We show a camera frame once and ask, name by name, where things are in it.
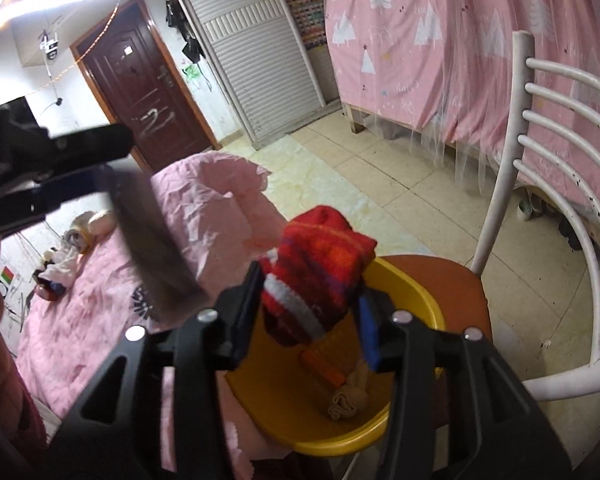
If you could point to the white shutter wardrobe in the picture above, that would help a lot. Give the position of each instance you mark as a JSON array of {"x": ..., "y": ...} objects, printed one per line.
[{"x": 260, "y": 70}]

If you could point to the red striped sock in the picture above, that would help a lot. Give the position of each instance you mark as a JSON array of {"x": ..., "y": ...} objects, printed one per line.
[{"x": 320, "y": 260}]

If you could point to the person's left forearm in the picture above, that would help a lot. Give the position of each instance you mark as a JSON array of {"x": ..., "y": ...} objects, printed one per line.
[{"x": 30, "y": 425}]

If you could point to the brown door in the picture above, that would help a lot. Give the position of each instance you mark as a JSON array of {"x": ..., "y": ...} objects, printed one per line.
[{"x": 130, "y": 85}]

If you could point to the pink tree-print curtain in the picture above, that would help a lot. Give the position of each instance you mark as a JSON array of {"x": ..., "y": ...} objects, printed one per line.
[{"x": 430, "y": 60}]

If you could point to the black hanging bag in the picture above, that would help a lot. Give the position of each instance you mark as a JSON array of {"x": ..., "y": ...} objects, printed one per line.
[{"x": 192, "y": 49}]

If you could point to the eye chart poster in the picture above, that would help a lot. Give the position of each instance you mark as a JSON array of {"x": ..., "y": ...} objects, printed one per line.
[{"x": 7, "y": 276}]

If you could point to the black hanging clothes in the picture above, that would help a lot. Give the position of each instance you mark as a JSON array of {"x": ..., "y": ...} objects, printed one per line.
[{"x": 173, "y": 7}]

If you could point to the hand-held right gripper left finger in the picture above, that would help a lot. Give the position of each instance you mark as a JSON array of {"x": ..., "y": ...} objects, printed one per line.
[{"x": 240, "y": 320}]

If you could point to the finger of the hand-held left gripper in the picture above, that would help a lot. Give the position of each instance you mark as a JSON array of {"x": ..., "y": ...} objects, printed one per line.
[
  {"x": 75, "y": 187},
  {"x": 90, "y": 145}
]

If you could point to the white security camera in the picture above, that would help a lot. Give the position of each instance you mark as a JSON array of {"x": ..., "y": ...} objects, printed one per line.
[{"x": 50, "y": 49}]

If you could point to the colourful wall poster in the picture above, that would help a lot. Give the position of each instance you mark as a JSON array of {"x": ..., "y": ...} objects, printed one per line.
[{"x": 305, "y": 15}]

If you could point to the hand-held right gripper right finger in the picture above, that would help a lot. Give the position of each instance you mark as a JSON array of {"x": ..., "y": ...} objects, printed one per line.
[{"x": 370, "y": 332}]

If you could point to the white metal chair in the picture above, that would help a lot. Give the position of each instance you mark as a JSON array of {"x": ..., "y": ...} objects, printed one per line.
[{"x": 506, "y": 160}]

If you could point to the yellow plastic basin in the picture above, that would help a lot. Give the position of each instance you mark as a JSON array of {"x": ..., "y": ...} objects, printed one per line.
[{"x": 305, "y": 427}]

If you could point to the pink bedsheet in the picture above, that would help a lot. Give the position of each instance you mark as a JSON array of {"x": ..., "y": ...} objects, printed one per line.
[{"x": 205, "y": 210}]

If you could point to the beige rolled sock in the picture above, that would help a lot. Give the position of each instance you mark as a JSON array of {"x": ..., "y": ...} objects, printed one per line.
[{"x": 347, "y": 400}]

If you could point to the white knitted glove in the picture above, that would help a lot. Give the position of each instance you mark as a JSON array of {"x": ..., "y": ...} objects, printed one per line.
[{"x": 97, "y": 222}]

